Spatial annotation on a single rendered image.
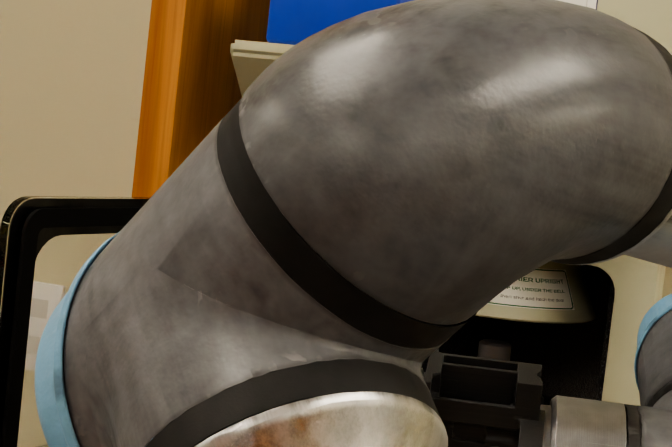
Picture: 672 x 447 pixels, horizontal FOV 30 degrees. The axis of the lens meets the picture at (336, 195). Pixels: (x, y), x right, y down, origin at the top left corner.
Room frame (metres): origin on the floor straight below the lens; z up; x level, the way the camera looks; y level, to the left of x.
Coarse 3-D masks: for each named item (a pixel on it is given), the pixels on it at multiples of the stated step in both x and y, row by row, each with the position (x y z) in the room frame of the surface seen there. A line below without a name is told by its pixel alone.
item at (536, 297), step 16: (544, 272) 1.02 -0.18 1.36; (560, 272) 1.03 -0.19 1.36; (576, 272) 1.05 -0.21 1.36; (512, 288) 1.00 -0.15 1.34; (528, 288) 1.01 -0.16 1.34; (544, 288) 1.01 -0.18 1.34; (560, 288) 1.02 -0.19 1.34; (576, 288) 1.04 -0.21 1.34; (496, 304) 1.00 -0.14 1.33; (512, 304) 1.00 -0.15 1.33; (528, 304) 1.00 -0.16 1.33; (544, 304) 1.01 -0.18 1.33; (560, 304) 1.01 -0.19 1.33; (576, 304) 1.03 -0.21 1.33; (512, 320) 1.00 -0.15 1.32; (528, 320) 1.00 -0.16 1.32; (544, 320) 1.00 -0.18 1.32; (560, 320) 1.01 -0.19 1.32; (576, 320) 1.02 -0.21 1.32
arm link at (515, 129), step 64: (448, 0) 0.44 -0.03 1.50; (512, 0) 0.44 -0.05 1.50; (320, 64) 0.42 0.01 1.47; (384, 64) 0.41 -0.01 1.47; (448, 64) 0.41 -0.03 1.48; (512, 64) 0.41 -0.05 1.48; (576, 64) 0.42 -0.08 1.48; (640, 64) 0.44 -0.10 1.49; (256, 128) 0.42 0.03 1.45; (320, 128) 0.40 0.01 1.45; (384, 128) 0.40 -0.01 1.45; (448, 128) 0.40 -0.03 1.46; (512, 128) 0.40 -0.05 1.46; (576, 128) 0.41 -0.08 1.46; (640, 128) 0.43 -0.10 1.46; (320, 192) 0.40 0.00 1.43; (384, 192) 0.39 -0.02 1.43; (448, 192) 0.40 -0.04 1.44; (512, 192) 0.40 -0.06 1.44; (576, 192) 0.42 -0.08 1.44; (640, 192) 0.44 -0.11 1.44; (384, 256) 0.40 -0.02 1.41; (448, 256) 0.40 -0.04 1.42; (512, 256) 0.42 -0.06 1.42; (576, 256) 0.46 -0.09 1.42; (640, 256) 0.52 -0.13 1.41; (448, 320) 0.43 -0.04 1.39
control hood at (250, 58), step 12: (240, 48) 0.93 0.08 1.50; (252, 48) 0.93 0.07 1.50; (264, 48) 0.92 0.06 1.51; (276, 48) 0.92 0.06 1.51; (288, 48) 0.92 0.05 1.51; (240, 60) 0.94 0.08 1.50; (252, 60) 0.93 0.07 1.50; (264, 60) 0.93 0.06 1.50; (240, 72) 0.94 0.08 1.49; (252, 72) 0.94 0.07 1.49; (240, 84) 0.95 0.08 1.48
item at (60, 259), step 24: (0, 240) 0.76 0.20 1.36; (72, 240) 0.81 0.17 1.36; (96, 240) 0.83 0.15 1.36; (0, 264) 0.76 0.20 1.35; (48, 264) 0.79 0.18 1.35; (72, 264) 0.81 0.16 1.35; (0, 288) 0.75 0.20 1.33; (48, 288) 0.79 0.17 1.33; (0, 312) 0.75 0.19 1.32; (48, 312) 0.79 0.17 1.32; (24, 384) 0.78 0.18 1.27; (24, 408) 0.78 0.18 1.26; (24, 432) 0.78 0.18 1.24
